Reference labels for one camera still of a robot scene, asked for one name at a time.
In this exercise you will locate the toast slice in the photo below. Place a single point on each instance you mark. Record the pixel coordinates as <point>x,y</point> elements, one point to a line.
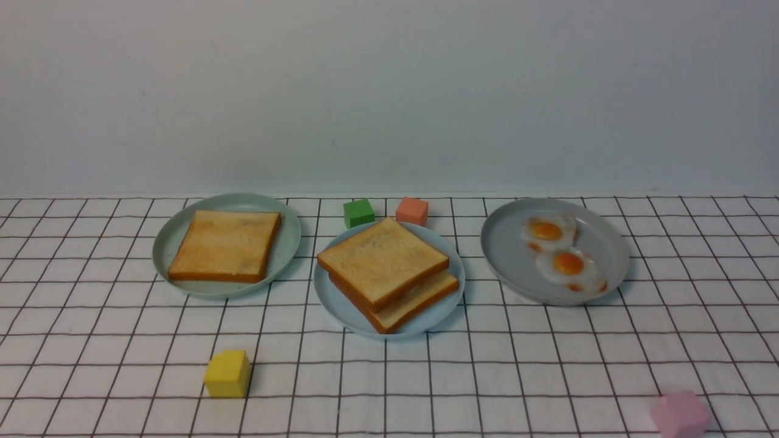
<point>382,263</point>
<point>393,316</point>
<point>226,246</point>

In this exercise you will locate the orange cube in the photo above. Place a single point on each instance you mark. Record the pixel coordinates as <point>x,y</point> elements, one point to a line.
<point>412,210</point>

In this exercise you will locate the green cube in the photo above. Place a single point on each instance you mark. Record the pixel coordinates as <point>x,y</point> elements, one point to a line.
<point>358,212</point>

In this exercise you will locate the light blue plate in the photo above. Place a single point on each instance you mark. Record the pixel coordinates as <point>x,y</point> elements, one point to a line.
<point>342,309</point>

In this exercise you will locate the grey plate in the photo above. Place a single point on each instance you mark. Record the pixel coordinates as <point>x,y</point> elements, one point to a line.
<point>513,261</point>

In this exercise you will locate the back fried egg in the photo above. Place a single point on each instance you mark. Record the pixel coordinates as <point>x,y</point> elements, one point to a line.
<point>550,233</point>

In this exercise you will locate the fried egg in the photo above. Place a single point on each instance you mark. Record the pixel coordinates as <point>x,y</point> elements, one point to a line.
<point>573,269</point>
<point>550,233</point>

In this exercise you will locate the green plate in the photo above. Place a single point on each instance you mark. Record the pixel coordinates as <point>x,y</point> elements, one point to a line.
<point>282,253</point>

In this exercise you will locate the lower fried egg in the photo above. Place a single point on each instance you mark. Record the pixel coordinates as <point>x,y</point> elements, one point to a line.
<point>573,269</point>

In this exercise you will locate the yellow cube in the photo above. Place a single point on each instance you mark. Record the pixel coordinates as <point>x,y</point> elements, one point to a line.
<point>228,374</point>

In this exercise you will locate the white grid tablecloth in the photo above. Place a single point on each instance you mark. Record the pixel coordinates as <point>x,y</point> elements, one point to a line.
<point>95,345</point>

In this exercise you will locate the pink cube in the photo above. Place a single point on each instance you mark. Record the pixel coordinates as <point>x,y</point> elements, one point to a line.
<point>680,414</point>

